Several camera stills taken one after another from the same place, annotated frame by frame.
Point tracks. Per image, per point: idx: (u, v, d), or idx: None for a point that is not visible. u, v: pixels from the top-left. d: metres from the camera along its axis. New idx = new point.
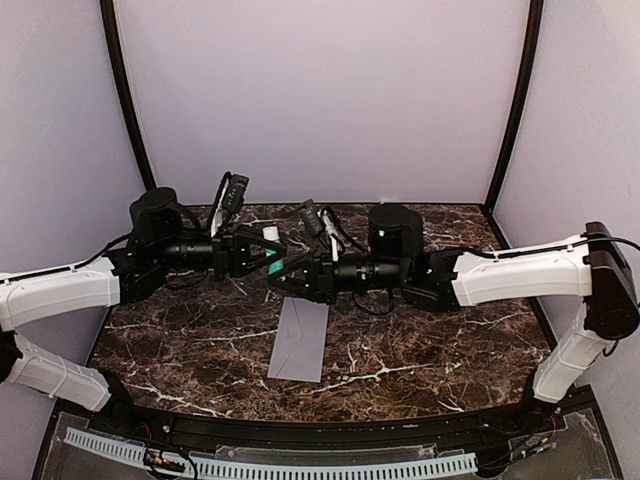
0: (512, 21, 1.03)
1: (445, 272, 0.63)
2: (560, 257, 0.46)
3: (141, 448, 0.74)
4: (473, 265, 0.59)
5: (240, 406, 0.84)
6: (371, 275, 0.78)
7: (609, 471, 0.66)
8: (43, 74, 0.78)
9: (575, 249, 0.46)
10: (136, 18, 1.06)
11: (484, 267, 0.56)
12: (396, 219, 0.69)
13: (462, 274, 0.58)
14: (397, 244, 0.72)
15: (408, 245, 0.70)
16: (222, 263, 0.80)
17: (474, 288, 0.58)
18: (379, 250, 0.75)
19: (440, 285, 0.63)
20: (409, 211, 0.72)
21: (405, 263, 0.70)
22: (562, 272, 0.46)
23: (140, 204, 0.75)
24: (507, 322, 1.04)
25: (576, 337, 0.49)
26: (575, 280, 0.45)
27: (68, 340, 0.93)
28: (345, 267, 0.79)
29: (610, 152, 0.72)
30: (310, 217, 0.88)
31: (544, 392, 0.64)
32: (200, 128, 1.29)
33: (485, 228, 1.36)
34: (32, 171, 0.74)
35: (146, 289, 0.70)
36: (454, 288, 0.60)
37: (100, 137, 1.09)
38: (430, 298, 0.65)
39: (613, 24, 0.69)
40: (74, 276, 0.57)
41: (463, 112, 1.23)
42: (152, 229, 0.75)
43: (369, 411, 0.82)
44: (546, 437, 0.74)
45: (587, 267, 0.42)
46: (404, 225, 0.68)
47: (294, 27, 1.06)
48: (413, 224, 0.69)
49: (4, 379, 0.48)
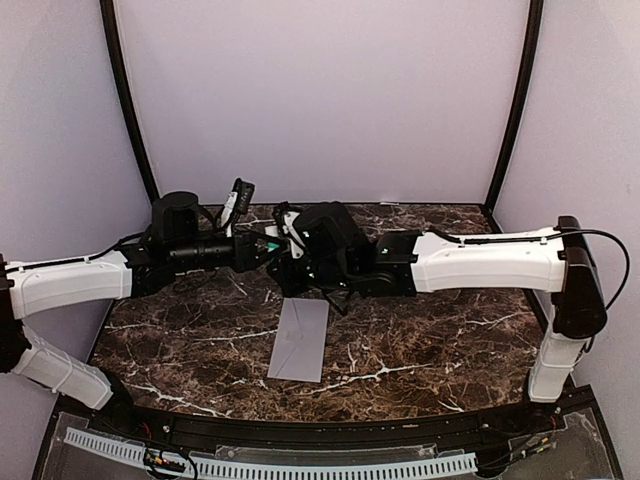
0: (512, 21, 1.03)
1: (405, 255, 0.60)
2: (534, 251, 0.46)
3: (142, 448, 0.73)
4: (436, 250, 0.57)
5: (240, 406, 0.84)
6: (315, 274, 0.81)
7: (609, 471, 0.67)
8: (43, 73, 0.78)
9: (548, 243, 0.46)
10: (137, 18, 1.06)
11: (448, 252, 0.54)
12: (316, 215, 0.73)
13: (424, 259, 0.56)
14: (326, 240, 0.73)
15: (335, 235, 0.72)
16: (239, 260, 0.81)
17: (434, 274, 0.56)
18: (315, 249, 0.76)
19: (398, 268, 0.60)
20: (329, 207, 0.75)
21: (341, 253, 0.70)
22: (534, 265, 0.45)
23: (165, 200, 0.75)
24: (507, 322, 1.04)
25: (552, 340, 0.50)
26: (546, 275, 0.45)
27: (68, 341, 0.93)
28: (298, 264, 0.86)
29: (610, 152, 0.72)
30: (278, 217, 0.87)
31: (539, 395, 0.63)
32: (200, 127, 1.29)
33: (485, 228, 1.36)
34: (32, 170, 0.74)
35: (154, 284, 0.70)
36: (412, 271, 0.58)
37: (100, 136, 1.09)
38: (384, 281, 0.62)
39: (614, 24, 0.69)
40: (88, 268, 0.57)
41: (463, 112, 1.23)
42: (172, 226, 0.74)
43: (369, 411, 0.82)
44: (546, 437, 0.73)
45: (562, 264, 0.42)
46: (323, 217, 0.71)
47: (294, 26, 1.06)
48: (332, 214, 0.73)
49: (11, 368, 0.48)
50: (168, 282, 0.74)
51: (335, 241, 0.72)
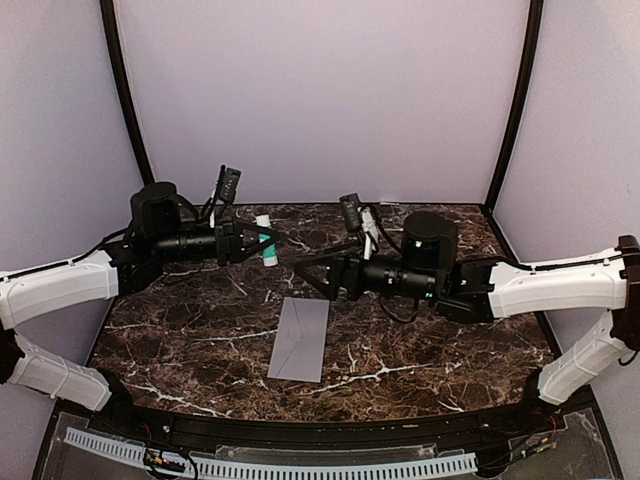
0: (512, 21, 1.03)
1: (480, 284, 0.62)
2: (597, 271, 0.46)
3: (142, 448, 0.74)
4: (510, 278, 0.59)
5: (240, 406, 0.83)
6: (397, 282, 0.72)
7: (609, 471, 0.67)
8: (42, 73, 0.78)
9: (611, 263, 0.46)
10: (136, 18, 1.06)
11: (521, 279, 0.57)
12: (432, 229, 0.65)
13: (500, 287, 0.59)
14: (433, 256, 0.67)
15: (443, 257, 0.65)
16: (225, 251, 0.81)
17: (511, 300, 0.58)
18: (414, 259, 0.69)
19: (477, 296, 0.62)
20: (448, 223, 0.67)
21: (440, 275, 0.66)
22: (598, 285, 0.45)
23: (143, 195, 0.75)
24: (507, 322, 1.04)
25: (599, 343, 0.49)
26: (611, 294, 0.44)
27: (68, 341, 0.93)
28: (372, 268, 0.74)
29: (610, 152, 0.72)
30: (351, 210, 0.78)
31: (551, 394, 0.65)
32: (200, 127, 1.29)
33: (485, 228, 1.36)
34: (32, 170, 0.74)
35: (143, 280, 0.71)
36: (490, 300, 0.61)
37: (100, 136, 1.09)
38: (464, 310, 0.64)
39: (613, 24, 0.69)
40: (73, 271, 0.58)
41: (463, 112, 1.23)
42: (153, 220, 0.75)
43: (369, 411, 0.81)
44: (546, 437, 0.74)
45: (624, 281, 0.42)
46: (441, 235, 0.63)
47: (293, 26, 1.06)
48: (451, 234, 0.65)
49: (6, 379, 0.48)
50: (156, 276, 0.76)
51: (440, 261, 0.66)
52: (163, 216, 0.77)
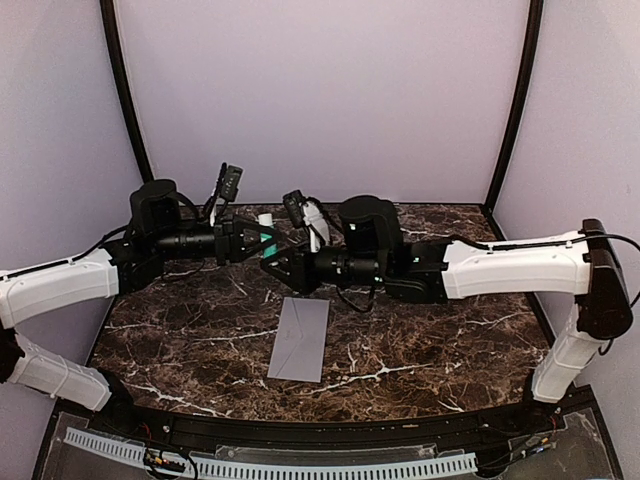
0: (512, 21, 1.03)
1: (436, 263, 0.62)
2: (560, 254, 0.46)
3: (142, 448, 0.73)
4: (465, 257, 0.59)
5: (240, 406, 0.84)
6: (345, 271, 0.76)
7: (609, 471, 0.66)
8: (42, 72, 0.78)
9: (574, 245, 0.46)
10: (136, 18, 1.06)
11: (477, 259, 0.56)
12: (365, 209, 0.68)
13: (454, 266, 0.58)
14: (371, 236, 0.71)
15: (381, 236, 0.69)
16: (223, 249, 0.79)
17: (465, 281, 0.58)
18: (354, 243, 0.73)
19: (429, 275, 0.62)
20: (382, 201, 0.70)
21: (382, 255, 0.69)
22: (562, 268, 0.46)
23: (143, 193, 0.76)
24: (507, 322, 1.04)
25: (571, 339, 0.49)
26: (573, 276, 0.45)
27: (68, 340, 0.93)
28: (320, 259, 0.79)
29: (610, 153, 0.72)
30: (293, 208, 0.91)
31: (543, 393, 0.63)
32: (200, 127, 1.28)
33: (485, 228, 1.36)
34: (32, 169, 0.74)
35: (143, 278, 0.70)
36: (444, 279, 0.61)
37: (99, 135, 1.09)
38: (417, 290, 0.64)
39: (613, 25, 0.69)
40: (73, 269, 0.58)
41: (464, 111, 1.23)
42: (151, 217, 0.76)
43: (369, 411, 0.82)
44: (546, 437, 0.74)
45: (586, 265, 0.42)
46: (373, 215, 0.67)
47: (293, 28, 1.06)
48: (385, 212, 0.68)
49: (7, 378, 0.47)
50: (155, 275, 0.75)
51: (381, 240, 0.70)
52: (163, 214, 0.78)
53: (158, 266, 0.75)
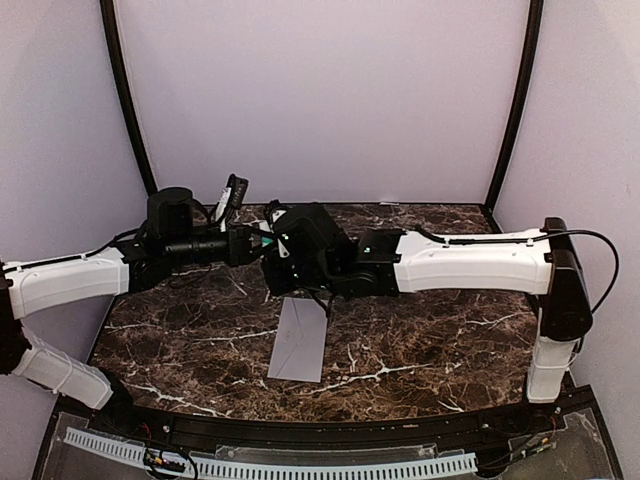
0: (512, 21, 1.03)
1: (386, 255, 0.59)
2: (520, 252, 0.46)
3: (141, 448, 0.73)
4: (421, 250, 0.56)
5: (240, 406, 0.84)
6: (302, 274, 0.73)
7: (609, 471, 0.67)
8: (42, 72, 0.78)
9: (535, 244, 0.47)
10: (136, 18, 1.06)
11: (434, 252, 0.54)
12: (291, 216, 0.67)
13: (409, 259, 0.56)
14: (305, 243, 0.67)
15: (311, 238, 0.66)
16: (236, 254, 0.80)
17: (419, 275, 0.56)
18: (296, 251, 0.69)
19: (381, 267, 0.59)
20: (307, 207, 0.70)
21: (320, 255, 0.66)
22: (520, 266, 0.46)
23: (159, 196, 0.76)
24: (507, 322, 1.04)
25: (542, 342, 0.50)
26: (531, 275, 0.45)
27: (71, 341, 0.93)
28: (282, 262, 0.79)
29: (610, 153, 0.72)
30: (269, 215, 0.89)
31: (536, 395, 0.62)
32: (200, 128, 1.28)
33: (485, 228, 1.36)
34: (33, 169, 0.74)
35: (152, 279, 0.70)
36: (397, 272, 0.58)
37: (99, 134, 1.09)
38: (366, 281, 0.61)
39: (613, 24, 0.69)
40: (86, 265, 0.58)
41: (464, 111, 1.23)
42: (167, 222, 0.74)
43: (369, 411, 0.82)
44: (546, 437, 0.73)
45: (548, 266, 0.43)
46: (301, 219, 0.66)
47: (293, 29, 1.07)
48: (310, 215, 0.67)
49: (11, 369, 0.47)
50: (164, 276, 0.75)
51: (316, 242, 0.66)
52: (178, 219, 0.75)
53: (169, 267, 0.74)
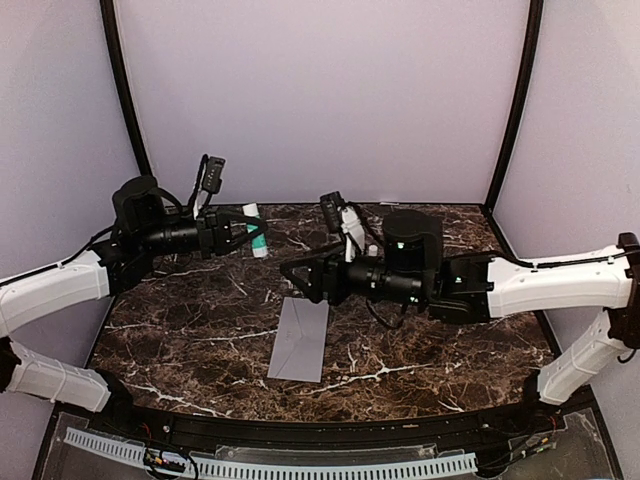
0: (512, 21, 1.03)
1: (479, 283, 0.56)
2: (603, 270, 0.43)
3: (142, 448, 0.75)
4: (510, 275, 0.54)
5: (240, 406, 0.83)
6: (380, 285, 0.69)
7: (609, 471, 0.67)
8: (42, 73, 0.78)
9: (617, 261, 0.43)
10: (136, 18, 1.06)
11: (523, 277, 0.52)
12: (414, 225, 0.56)
13: (499, 286, 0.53)
14: (418, 255, 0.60)
15: (430, 257, 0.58)
16: (207, 243, 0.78)
17: (512, 301, 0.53)
18: (396, 260, 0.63)
19: (475, 296, 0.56)
20: (426, 215, 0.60)
21: (429, 276, 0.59)
22: (604, 284, 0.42)
23: (124, 191, 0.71)
24: (507, 322, 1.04)
25: (597, 344, 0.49)
26: (614, 292, 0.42)
27: (66, 342, 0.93)
28: (355, 270, 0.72)
29: (610, 154, 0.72)
30: (331, 210, 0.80)
31: (551, 396, 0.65)
32: (200, 128, 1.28)
33: (485, 228, 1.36)
34: (32, 169, 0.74)
35: (133, 278, 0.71)
36: (489, 301, 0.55)
37: (99, 135, 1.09)
38: (460, 311, 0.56)
39: (613, 25, 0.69)
40: (64, 273, 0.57)
41: (464, 111, 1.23)
42: (135, 216, 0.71)
43: (369, 411, 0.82)
44: (546, 437, 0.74)
45: (630, 281, 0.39)
46: (425, 233, 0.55)
47: (293, 29, 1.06)
48: (434, 230, 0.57)
49: (5, 387, 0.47)
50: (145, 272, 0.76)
51: (427, 260, 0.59)
52: (146, 211, 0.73)
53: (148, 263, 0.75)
